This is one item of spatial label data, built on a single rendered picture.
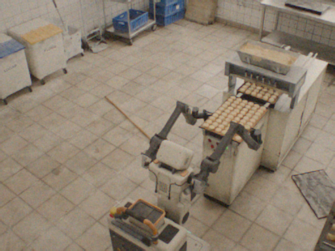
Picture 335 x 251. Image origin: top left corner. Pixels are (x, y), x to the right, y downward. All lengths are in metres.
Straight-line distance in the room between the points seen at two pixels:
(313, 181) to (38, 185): 2.93
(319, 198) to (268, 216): 0.60
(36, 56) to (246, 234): 3.74
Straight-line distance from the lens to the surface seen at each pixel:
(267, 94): 3.76
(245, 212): 3.82
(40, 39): 5.61
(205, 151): 3.44
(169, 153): 2.54
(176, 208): 2.82
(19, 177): 4.43
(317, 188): 4.20
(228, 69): 3.75
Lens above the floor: 2.92
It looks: 39 degrees down
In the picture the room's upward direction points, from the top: 1 degrees clockwise
